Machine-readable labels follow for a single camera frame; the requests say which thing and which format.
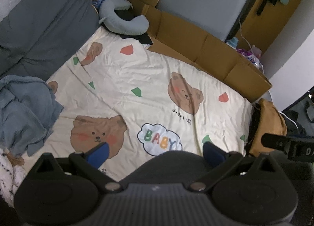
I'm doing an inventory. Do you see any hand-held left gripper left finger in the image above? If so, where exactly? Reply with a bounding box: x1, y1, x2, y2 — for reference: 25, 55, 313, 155
28, 142, 122, 193

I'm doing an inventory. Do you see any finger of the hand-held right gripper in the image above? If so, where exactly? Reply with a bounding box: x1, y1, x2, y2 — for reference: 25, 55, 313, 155
261, 133, 296, 150

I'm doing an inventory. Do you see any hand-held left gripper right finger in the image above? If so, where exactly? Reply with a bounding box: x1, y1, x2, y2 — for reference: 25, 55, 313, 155
190, 141, 285, 193

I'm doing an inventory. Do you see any brown printed t-shirt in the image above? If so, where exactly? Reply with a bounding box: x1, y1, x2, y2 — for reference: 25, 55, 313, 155
255, 98, 288, 158

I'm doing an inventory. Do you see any black jacket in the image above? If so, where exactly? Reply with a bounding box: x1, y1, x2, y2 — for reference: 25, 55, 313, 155
282, 112, 308, 139

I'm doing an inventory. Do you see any black garment with patterned lining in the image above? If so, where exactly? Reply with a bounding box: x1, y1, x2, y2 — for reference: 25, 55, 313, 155
246, 103, 261, 158

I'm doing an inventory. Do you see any dark bag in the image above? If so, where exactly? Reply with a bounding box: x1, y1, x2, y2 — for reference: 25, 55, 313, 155
287, 91, 314, 139

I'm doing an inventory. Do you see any light blue denim garment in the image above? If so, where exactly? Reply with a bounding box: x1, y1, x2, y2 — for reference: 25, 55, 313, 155
0, 75, 65, 158

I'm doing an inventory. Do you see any purple white refill pouch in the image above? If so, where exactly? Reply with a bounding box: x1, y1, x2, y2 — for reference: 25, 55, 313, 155
237, 46, 263, 69

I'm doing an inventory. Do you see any cream bear print blanket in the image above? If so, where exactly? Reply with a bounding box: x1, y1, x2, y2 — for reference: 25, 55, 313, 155
46, 27, 254, 183

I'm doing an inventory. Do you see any white floral cloth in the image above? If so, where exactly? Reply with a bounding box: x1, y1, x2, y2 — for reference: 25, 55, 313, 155
0, 148, 27, 208

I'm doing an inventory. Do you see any detergent bottle with teal cap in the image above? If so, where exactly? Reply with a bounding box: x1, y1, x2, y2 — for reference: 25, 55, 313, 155
226, 37, 240, 49

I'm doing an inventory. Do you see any brown wooden wardrobe panel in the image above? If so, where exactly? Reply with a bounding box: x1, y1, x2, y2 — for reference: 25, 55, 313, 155
239, 0, 312, 55

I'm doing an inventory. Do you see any brown cardboard sheet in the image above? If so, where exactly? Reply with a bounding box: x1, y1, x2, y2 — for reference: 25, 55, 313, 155
127, 0, 273, 104

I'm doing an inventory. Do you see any black cloth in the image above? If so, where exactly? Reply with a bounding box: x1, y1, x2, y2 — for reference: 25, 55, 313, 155
115, 10, 154, 45

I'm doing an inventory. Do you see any blue-grey neck pillow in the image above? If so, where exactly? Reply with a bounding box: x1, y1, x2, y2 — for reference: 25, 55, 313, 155
98, 0, 150, 36

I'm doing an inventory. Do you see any grey cabinet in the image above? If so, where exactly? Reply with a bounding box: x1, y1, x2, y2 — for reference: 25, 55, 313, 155
156, 0, 264, 43

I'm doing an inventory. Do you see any white cable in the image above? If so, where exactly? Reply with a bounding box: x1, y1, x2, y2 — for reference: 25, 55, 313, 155
237, 19, 307, 133

